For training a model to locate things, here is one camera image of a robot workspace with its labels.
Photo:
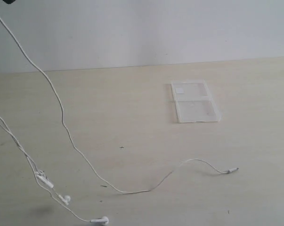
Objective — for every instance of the clear plastic open case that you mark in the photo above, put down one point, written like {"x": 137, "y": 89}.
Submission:
{"x": 194, "y": 102}

